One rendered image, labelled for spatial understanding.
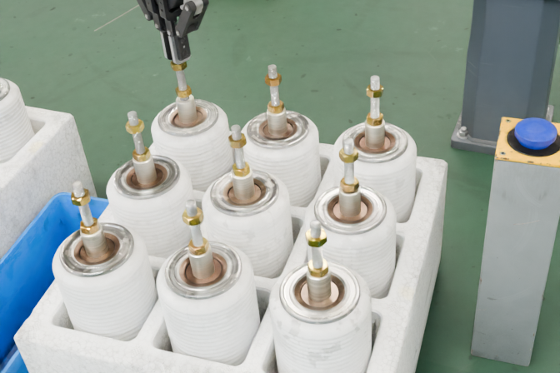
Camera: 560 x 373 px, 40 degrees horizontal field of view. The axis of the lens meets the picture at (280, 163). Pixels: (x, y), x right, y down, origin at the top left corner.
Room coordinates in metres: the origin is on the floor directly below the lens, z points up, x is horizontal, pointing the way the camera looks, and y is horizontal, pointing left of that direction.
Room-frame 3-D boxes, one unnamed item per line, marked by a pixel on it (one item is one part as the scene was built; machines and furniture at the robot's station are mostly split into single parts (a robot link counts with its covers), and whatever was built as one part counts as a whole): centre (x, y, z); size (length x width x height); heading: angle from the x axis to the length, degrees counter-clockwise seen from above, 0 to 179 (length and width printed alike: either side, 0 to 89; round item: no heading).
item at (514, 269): (0.61, -0.26, 0.16); 0.07 x 0.07 x 0.31; 69
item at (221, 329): (0.53, 0.08, 0.16); 0.10 x 0.10 x 0.18
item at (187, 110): (0.80, 0.11, 0.26); 0.02 x 0.02 x 0.03
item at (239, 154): (0.64, 0.04, 0.30); 0.01 x 0.01 x 0.08
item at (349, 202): (0.60, -0.07, 0.26); 0.02 x 0.02 x 0.03
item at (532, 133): (0.61, -0.26, 0.32); 0.04 x 0.04 x 0.02
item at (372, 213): (0.60, -0.07, 0.25); 0.08 x 0.08 x 0.01
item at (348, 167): (0.60, -0.07, 0.30); 0.01 x 0.01 x 0.08
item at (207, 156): (0.80, 0.11, 0.16); 0.10 x 0.10 x 0.18
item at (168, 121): (0.80, 0.11, 0.25); 0.08 x 0.08 x 0.01
